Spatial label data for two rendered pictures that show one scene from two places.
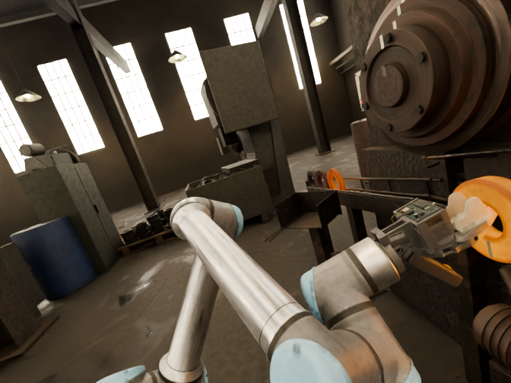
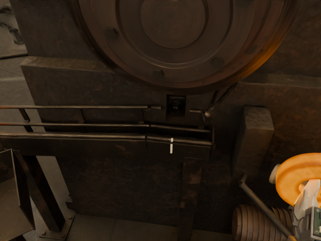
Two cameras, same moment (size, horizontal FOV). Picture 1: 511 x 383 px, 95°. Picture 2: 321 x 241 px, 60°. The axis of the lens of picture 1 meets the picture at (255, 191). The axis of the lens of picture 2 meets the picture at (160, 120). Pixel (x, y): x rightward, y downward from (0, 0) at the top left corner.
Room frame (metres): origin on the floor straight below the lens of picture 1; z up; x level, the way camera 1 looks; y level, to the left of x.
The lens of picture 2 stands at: (0.61, 0.01, 1.31)
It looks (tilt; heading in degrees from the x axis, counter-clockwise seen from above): 42 degrees down; 284
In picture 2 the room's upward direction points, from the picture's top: straight up
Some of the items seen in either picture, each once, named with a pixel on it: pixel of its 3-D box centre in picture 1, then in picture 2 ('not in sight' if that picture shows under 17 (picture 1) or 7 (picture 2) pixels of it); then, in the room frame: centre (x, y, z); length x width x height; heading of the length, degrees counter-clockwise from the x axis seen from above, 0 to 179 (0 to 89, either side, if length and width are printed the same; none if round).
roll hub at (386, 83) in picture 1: (395, 84); (174, 13); (0.71, -0.48, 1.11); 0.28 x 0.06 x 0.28; 6
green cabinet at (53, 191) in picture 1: (80, 219); not in sight; (3.30, 2.46, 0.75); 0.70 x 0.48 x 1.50; 6
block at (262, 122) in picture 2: not in sight; (249, 145); (0.49, -0.62, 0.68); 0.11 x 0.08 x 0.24; 96
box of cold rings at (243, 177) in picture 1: (228, 197); not in sight; (3.38, 0.40, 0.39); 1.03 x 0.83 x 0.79; 100
